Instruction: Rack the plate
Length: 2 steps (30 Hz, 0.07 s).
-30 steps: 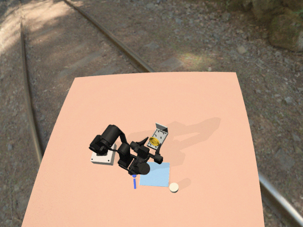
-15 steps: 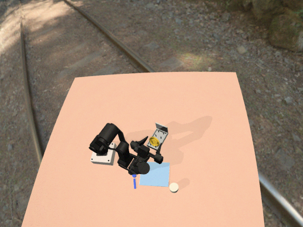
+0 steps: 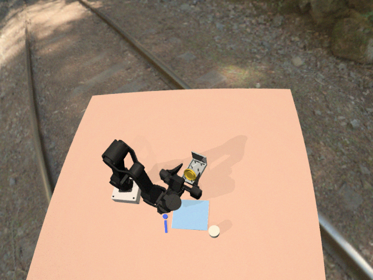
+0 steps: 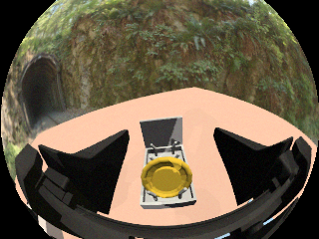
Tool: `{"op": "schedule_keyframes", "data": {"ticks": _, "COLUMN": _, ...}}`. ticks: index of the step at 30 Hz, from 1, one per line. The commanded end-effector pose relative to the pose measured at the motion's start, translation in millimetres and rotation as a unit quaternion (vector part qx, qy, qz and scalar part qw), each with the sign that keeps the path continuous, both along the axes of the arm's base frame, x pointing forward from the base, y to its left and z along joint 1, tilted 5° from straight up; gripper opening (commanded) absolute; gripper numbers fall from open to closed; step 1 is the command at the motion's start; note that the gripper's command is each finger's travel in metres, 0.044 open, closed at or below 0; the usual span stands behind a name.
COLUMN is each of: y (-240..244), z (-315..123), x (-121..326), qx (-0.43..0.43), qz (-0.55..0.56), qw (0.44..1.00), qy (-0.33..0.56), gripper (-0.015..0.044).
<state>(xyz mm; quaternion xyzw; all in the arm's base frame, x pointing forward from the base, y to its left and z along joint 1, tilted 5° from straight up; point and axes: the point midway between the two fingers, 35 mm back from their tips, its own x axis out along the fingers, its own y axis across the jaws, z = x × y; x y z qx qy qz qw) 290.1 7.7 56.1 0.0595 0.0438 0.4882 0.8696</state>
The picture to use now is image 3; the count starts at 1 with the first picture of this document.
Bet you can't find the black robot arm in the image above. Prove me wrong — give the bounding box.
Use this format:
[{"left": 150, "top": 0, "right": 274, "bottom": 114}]
[{"left": 102, "top": 139, "right": 185, "bottom": 214}]

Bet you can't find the grey dish rack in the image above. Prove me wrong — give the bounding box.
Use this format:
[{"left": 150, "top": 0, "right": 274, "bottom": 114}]
[{"left": 182, "top": 151, "right": 207, "bottom": 185}]

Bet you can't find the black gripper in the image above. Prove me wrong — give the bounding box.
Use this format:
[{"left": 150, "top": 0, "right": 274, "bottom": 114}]
[{"left": 159, "top": 163, "right": 202, "bottom": 200}]

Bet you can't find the light blue square mat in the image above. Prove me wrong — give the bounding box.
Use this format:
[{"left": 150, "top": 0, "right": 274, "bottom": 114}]
[{"left": 171, "top": 199, "right": 209, "bottom": 231}]

